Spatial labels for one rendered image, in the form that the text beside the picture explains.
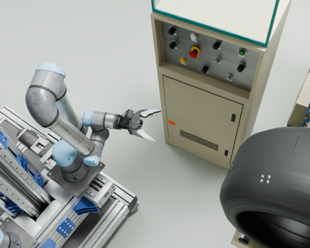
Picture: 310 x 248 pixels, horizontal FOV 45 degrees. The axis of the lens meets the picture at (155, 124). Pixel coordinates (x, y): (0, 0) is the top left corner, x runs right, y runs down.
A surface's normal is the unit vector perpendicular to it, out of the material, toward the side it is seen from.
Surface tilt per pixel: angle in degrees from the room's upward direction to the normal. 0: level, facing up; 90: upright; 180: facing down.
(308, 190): 18
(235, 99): 90
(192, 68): 90
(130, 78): 0
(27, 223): 0
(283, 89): 0
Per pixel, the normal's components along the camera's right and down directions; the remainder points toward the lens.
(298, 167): -0.33, -0.59
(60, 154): -0.10, -0.40
